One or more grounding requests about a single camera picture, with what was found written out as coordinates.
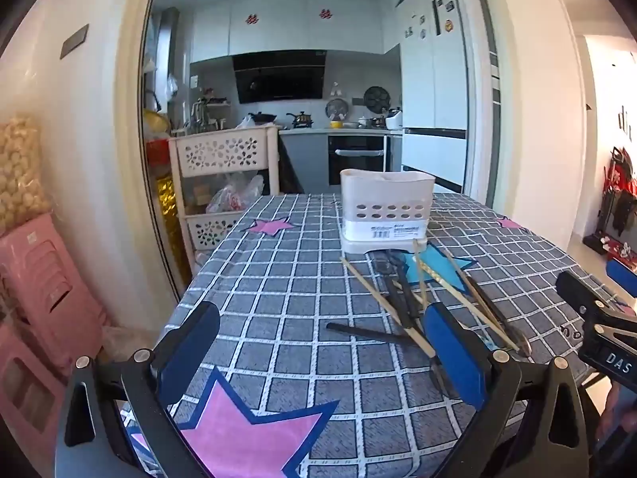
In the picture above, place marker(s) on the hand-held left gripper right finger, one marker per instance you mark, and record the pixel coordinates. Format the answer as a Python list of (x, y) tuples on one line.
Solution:
[(458, 353)]

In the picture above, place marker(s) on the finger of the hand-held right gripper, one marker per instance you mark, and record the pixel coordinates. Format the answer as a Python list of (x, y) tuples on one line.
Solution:
[(624, 271), (577, 289)]

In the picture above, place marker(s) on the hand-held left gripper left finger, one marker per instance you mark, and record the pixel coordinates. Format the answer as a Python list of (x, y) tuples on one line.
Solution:
[(181, 363)]

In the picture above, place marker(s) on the plain wooden chopstick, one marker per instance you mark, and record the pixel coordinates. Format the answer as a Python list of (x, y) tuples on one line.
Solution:
[(383, 303), (463, 279), (492, 327)]

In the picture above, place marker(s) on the patterned wooden chopstick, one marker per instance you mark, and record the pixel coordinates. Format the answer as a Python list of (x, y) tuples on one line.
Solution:
[(433, 272), (419, 269)]

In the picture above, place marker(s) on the metal spoons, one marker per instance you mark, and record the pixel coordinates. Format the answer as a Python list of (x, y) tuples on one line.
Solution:
[(363, 331)]

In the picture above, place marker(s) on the white plastic utensil holder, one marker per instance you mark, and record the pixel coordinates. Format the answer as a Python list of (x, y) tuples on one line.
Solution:
[(383, 194)]

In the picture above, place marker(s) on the person's right forearm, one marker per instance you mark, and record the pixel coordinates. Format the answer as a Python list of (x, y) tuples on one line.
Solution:
[(614, 413)]

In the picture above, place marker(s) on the red hanging bag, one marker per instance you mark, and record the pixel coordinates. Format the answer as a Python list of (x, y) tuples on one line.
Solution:
[(622, 174)]

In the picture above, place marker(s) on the grey checked star tablecloth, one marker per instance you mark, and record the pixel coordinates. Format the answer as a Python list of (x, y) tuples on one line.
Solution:
[(298, 284)]

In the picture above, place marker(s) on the pink plastic stool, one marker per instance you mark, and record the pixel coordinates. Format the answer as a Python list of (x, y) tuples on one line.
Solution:
[(25, 393), (40, 269)]

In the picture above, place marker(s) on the gold foil bag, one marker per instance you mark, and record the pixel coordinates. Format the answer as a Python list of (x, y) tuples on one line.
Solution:
[(166, 204)]

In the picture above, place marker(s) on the red and white plastic bag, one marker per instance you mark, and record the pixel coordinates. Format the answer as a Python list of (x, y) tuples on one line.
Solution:
[(234, 196)]

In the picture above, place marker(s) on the white perforated storage cart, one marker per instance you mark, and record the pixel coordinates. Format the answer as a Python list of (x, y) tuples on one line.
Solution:
[(224, 152)]

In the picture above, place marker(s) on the black built-in oven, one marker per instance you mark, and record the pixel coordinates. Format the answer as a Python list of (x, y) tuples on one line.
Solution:
[(356, 154)]

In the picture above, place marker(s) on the white refrigerator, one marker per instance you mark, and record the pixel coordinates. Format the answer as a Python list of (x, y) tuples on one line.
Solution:
[(433, 84)]

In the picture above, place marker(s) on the clear bag of pale balls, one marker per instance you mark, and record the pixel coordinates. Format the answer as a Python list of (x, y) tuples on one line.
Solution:
[(17, 169)]

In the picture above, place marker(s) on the countertop spice rack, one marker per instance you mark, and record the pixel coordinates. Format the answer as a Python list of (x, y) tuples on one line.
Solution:
[(209, 109)]

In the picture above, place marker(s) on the black wok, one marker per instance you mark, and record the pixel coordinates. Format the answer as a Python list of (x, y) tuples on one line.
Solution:
[(261, 117)]

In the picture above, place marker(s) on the black round moulded pan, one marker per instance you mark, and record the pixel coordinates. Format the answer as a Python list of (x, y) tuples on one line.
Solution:
[(375, 98)]

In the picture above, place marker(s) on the metal cooking pot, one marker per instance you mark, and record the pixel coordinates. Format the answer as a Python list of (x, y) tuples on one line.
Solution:
[(301, 118)]

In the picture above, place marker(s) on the round metal steamer rack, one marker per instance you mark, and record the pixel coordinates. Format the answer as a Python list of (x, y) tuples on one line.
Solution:
[(337, 108)]

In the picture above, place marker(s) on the black range hood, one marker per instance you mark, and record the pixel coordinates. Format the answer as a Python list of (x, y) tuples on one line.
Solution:
[(278, 77)]

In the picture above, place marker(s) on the group of fridge magnets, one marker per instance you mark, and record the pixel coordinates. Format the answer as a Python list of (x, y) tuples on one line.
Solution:
[(438, 10)]

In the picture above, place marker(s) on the white upper kitchen cabinets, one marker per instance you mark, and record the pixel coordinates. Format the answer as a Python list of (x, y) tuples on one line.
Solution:
[(278, 25)]

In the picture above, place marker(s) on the black wall hooks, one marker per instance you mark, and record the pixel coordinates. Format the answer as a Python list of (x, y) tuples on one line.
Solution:
[(624, 119)]

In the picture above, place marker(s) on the grey wall switch plate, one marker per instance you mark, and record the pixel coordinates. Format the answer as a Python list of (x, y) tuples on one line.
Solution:
[(74, 41)]

